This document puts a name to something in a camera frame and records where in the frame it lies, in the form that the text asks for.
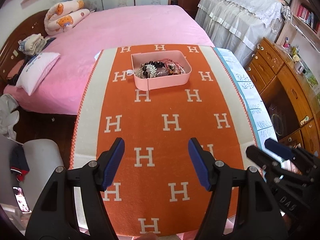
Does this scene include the smartphone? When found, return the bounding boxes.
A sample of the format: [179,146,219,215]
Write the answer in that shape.
[12,186,30,213]

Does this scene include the rolled bear pattern quilt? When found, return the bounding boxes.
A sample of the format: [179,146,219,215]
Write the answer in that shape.
[44,0,91,36]

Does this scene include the orange H pattern blanket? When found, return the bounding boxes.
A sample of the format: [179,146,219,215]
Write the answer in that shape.
[71,44,258,236]

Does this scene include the wooden desk with drawers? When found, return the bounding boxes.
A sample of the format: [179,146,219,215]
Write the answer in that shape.
[246,38,319,155]

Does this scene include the white crumpled clothes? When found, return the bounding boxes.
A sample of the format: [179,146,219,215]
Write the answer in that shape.
[0,94,20,140]

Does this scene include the folded beige clothes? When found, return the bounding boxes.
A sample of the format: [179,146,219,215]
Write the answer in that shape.
[18,34,47,56]

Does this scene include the light blue patterned tablecloth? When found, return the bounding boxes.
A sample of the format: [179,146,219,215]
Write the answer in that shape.
[214,48,284,163]

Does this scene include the pink bed sheet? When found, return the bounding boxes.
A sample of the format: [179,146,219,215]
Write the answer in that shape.
[4,5,213,115]

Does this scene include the red string bracelet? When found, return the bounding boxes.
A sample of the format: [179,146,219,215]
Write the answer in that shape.
[163,58,183,75]

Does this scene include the dark wooden headboard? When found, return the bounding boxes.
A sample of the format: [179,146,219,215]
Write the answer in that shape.
[0,10,47,90]

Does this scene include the white lace covered furniture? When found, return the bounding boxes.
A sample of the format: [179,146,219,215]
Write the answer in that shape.
[195,0,289,67]

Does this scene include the pink jewelry tray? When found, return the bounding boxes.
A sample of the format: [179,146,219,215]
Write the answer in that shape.
[126,50,192,91]

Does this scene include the white pillow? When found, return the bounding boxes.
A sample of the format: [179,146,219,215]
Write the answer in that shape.
[15,52,60,96]

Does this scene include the black bead bracelet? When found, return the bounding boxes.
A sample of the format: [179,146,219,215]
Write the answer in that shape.
[139,60,176,79]

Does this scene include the bookshelf with books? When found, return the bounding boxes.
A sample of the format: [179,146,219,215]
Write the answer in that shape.
[276,0,319,53]

